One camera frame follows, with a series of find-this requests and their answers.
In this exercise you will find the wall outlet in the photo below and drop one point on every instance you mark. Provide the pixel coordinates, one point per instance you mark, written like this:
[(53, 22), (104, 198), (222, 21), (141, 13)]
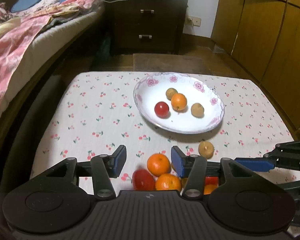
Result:
[(195, 21)]

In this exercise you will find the dark wooden nightstand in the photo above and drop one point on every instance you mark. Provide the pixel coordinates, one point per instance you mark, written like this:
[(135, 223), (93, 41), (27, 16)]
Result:
[(145, 25)]

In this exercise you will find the wooden wardrobe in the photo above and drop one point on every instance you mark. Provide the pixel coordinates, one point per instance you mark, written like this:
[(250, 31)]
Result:
[(270, 30)]

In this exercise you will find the orange tangerine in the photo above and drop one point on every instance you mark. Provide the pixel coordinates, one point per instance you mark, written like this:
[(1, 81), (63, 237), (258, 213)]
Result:
[(168, 183), (179, 102), (209, 189), (158, 164)]

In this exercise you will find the white floral rim plate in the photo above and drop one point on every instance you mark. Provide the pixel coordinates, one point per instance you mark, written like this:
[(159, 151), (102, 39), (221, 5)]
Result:
[(185, 123)]

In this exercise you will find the cherry print tablecloth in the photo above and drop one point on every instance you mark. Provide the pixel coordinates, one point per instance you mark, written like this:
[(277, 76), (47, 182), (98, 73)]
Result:
[(102, 120)]

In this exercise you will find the pink floral blanket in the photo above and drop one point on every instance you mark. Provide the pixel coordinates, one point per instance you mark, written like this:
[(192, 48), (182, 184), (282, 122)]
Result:
[(10, 55)]

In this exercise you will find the brown longan fruit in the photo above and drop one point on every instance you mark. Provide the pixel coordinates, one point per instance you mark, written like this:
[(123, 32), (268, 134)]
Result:
[(206, 149), (197, 109), (170, 92)]

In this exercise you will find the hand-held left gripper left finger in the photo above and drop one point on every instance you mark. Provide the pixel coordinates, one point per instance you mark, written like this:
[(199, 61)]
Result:
[(120, 160)]

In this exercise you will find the red tomato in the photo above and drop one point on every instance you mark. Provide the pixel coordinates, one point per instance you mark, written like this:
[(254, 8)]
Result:
[(161, 109), (211, 180), (143, 180)]

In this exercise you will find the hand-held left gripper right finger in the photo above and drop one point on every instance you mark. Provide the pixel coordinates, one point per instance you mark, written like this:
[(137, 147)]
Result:
[(177, 162)]

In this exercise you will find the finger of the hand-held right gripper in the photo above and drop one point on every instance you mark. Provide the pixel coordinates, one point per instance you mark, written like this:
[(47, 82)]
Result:
[(255, 164), (293, 183)]

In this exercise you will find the nightstand drawer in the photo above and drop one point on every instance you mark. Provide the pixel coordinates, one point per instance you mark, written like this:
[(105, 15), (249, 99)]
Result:
[(130, 11), (130, 36)]

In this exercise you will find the floral patterned quilt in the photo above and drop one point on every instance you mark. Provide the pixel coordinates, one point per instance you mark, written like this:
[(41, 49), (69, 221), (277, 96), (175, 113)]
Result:
[(60, 7)]

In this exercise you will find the bed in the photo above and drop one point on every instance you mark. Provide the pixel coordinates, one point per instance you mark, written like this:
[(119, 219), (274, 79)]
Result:
[(42, 45)]

